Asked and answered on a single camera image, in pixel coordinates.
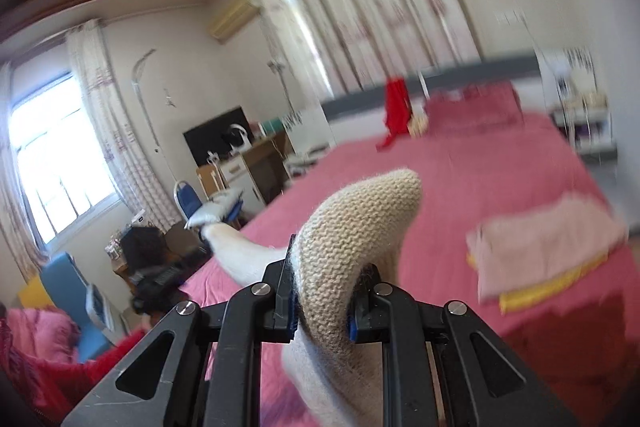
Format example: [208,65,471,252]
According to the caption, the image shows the white round security camera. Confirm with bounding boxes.
[222,123,251,156]

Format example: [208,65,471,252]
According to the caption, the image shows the dark red garment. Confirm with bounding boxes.
[500,292,627,410]

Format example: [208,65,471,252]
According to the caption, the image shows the pink pillow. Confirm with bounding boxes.
[424,84,526,134]

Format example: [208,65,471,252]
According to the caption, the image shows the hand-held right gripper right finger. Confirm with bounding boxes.
[347,264,566,427]

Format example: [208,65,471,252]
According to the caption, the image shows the bright red garment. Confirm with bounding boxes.
[376,78,414,152]

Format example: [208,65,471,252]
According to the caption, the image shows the cream knitted sweater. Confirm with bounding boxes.
[200,168,437,427]

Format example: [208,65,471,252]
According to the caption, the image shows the white drawer cabinet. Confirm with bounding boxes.
[219,154,266,214]

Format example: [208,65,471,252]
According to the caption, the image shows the yellow garment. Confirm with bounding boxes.
[467,252,612,316]

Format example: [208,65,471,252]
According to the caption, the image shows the black bundle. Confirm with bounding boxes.
[122,227,167,269]

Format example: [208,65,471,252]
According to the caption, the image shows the blue folding chair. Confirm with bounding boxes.
[172,179,242,229]

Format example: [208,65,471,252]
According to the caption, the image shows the yellow cushion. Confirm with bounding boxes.
[17,277,54,311]

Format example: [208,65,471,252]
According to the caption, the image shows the cream wall air conditioner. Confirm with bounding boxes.
[207,0,264,43]

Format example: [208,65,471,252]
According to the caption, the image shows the white wall-mounted rod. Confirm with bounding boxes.
[267,57,296,128]

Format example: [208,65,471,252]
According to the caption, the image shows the pink fleece bedspread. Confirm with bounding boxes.
[177,111,632,427]

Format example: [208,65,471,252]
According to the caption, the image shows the person's left forearm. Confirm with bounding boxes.
[0,306,147,427]

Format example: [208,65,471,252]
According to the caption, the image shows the white electric heater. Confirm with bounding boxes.
[84,284,126,334]

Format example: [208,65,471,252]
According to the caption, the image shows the pale pink knitted sweater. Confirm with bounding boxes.
[465,192,629,303]

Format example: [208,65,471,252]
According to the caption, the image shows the white bedside table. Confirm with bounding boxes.
[549,101,619,164]

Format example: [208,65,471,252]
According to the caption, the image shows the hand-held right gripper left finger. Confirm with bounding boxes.
[61,234,301,427]

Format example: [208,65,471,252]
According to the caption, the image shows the bright window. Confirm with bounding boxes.
[9,72,122,249]

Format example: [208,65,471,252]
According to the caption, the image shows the curved wall ornament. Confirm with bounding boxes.
[131,48,166,154]

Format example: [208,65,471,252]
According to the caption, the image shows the wooden desk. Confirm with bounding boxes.
[242,132,296,204]

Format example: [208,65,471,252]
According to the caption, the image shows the grey and white pillow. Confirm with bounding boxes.
[184,188,246,231]

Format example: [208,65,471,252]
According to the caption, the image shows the patterned white curtain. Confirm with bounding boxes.
[0,62,47,269]
[65,19,182,229]
[240,0,482,108]

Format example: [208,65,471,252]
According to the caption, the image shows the black television screen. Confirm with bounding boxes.
[183,106,251,168]

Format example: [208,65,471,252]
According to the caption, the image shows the grey and white headboard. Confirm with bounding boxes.
[322,51,544,142]

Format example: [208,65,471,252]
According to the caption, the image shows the light blue armchair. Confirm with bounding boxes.
[40,252,117,364]

